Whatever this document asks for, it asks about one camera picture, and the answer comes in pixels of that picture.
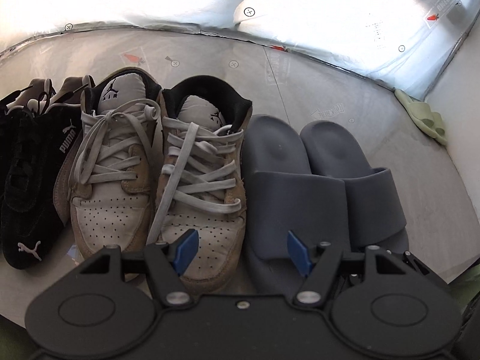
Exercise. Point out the brown white Jordan sneaker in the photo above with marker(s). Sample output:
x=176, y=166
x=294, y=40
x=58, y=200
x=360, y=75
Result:
x=111, y=182

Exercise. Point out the white printed bed sheet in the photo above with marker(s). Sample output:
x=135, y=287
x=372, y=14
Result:
x=400, y=43

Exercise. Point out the green slide sandal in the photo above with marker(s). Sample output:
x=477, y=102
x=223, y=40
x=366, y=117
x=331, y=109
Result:
x=428, y=121

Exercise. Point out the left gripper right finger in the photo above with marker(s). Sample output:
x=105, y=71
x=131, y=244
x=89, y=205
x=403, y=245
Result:
x=318, y=264

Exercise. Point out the dark grey slide sandal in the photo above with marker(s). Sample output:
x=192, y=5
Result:
x=284, y=196
x=375, y=213

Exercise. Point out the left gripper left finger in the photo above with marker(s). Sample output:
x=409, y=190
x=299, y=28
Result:
x=166, y=263

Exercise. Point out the black Puma sneaker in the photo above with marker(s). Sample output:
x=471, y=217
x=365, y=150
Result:
x=41, y=131

